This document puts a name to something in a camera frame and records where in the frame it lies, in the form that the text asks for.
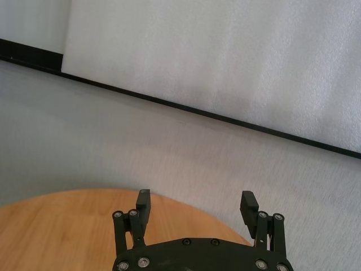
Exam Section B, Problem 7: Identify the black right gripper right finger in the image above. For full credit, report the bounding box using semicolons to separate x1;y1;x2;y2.
239;190;289;259

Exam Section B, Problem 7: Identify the black wall baseboard strip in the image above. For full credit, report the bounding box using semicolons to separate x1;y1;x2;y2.
0;38;361;159

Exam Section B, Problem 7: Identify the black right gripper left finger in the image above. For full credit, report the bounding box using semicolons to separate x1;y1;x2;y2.
112;189;152;257

